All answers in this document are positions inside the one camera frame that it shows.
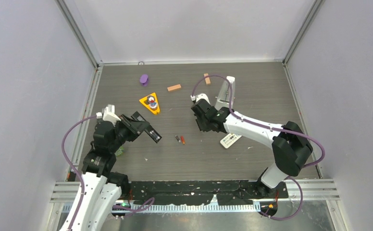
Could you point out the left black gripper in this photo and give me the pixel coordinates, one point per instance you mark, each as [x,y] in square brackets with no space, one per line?
[139,125]

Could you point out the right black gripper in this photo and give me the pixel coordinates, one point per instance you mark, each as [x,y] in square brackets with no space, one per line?
[204,128]

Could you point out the black remote control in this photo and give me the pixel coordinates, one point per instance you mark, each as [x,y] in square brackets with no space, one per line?
[155,136]

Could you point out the white printed card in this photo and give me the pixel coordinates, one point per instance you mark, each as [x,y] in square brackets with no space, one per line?
[229,140]

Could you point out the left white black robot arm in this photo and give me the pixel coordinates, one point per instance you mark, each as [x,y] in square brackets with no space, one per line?
[99,187]

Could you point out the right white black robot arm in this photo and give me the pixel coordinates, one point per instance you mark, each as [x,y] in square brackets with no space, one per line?
[290,148]

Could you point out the white metronome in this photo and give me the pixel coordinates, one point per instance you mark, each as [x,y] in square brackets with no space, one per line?
[224,95]

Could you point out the yellow triangular toy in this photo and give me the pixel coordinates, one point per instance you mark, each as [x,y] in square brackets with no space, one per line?
[151,103]

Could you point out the orange AAA battery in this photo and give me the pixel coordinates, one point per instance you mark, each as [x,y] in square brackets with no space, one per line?
[182,140]

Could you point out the green toy piece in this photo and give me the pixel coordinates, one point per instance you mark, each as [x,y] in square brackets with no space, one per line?
[119,151]

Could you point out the upright orange wooden block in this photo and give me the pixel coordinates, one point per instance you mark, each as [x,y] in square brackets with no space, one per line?
[207,79]

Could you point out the purple plastic cap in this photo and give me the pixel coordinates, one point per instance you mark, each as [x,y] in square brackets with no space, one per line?
[144,80]

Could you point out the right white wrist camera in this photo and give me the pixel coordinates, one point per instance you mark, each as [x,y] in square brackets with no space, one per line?
[201,96]

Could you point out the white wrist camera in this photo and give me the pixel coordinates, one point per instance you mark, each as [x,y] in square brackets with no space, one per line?
[108,114]
[201,96]

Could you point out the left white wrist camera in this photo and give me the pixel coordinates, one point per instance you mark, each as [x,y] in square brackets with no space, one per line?
[108,114]

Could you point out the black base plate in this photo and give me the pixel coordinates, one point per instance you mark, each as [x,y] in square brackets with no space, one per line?
[201,192]

